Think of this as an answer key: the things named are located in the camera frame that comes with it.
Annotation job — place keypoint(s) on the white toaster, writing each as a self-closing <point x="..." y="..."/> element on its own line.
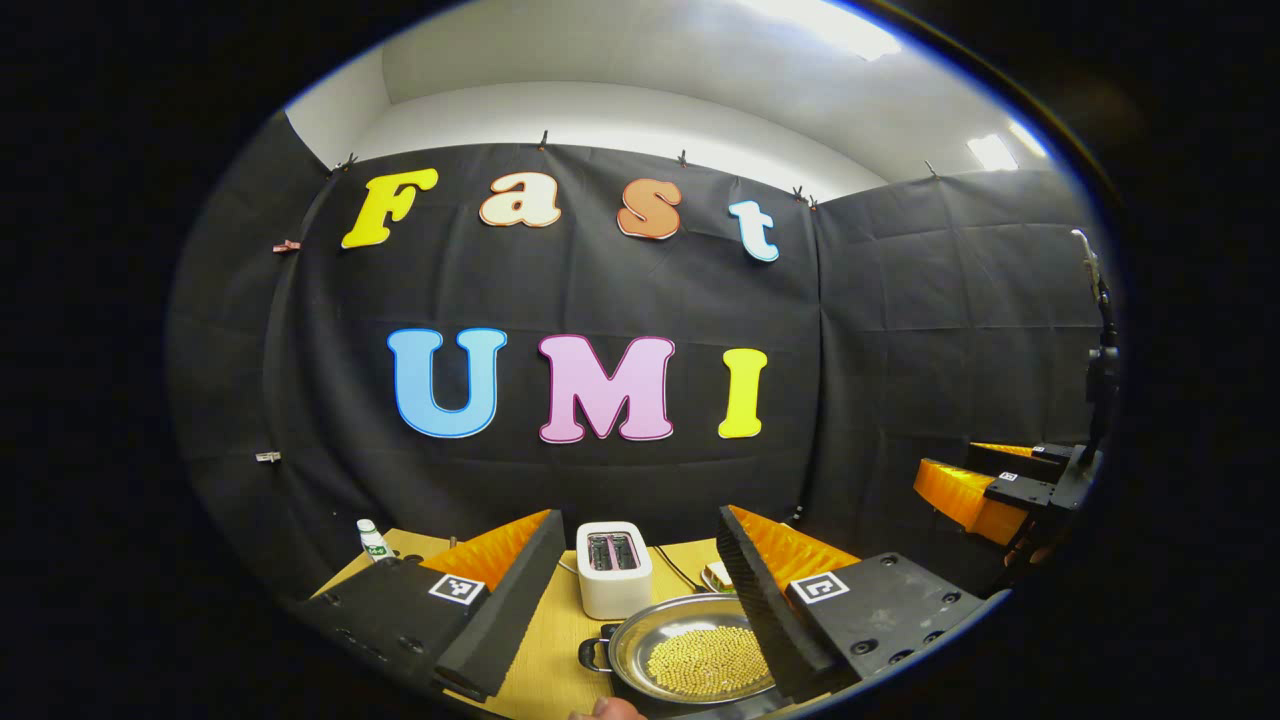
<point x="612" y="590"/>

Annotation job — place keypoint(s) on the pile of yellow soybeans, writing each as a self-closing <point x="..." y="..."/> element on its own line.
<point x="710" y="662"/>

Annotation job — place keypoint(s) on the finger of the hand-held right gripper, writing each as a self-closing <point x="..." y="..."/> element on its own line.
<point x="1020" y="492"/>
<point x="1010" y="460"/>

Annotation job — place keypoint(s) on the black induction cooktop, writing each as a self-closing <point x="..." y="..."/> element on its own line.
<point x="700" y="711"/>

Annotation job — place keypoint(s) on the small ceiling light panel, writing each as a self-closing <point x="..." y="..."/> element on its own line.
<point x="992" y="152"/>

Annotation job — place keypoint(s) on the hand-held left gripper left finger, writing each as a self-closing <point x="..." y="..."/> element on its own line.
<point x="515" y="610"/>

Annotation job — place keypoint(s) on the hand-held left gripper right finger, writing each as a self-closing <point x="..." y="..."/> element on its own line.
<point x="765" y="610"/>

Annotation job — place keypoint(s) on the clear plastic bottle green label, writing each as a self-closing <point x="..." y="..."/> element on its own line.
<point x="374" y="545"/>

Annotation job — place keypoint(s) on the white sandwich plate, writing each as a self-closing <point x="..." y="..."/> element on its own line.
<point x="706" y="582"/>

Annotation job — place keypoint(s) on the long ceiling light panel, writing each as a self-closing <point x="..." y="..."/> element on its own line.
<point x="830" y="25"/>

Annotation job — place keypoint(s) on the sandwich with lettuce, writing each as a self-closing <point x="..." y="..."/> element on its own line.
<point x="718" y="575"/>

